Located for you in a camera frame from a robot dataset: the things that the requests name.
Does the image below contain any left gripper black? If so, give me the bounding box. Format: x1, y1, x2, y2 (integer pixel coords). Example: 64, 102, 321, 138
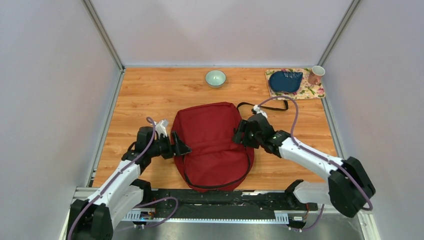
148, 130, 192, 160

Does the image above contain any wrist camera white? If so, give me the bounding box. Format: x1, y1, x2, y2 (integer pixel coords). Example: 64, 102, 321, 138
251, 105, 268, 119
154, 119, 169, 138

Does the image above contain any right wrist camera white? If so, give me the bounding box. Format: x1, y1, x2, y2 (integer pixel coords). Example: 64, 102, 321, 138
251, 105, 268, 119

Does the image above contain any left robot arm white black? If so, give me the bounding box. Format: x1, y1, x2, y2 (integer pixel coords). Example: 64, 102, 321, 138
66, 124, 192, 240

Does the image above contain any pink floral mug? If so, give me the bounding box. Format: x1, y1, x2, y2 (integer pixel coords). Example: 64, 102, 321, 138
308, 65, 326, 85

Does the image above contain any dark blue leaf plate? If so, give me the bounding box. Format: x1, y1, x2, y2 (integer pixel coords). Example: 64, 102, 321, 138
268, 70, 303, 93

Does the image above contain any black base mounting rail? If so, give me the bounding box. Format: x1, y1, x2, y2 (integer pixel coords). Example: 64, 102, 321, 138
119, 188, 310, 220

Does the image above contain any aluminium frame rail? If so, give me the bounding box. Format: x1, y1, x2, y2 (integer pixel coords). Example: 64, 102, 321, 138
64, 185, 379, 240

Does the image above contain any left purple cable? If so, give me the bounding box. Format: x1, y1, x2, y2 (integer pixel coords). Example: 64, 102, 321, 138
67, 116, 179, 240

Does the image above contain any pale green ceramic bowl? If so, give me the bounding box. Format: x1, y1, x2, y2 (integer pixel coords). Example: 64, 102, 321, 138
205, 69, 227, 88

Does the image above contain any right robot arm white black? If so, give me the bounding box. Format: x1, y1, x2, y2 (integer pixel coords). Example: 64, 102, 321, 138
232, 113, 376, 218

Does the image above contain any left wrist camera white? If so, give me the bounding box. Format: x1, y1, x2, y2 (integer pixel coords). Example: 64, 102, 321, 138
154, 119, 169, 138

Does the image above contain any floral rectangular tray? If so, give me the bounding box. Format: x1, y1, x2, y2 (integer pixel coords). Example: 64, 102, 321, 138
265, 67, 326, 100

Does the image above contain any dark red student backpack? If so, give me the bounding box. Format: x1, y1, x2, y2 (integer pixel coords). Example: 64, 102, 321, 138
171, 102, 256, 193

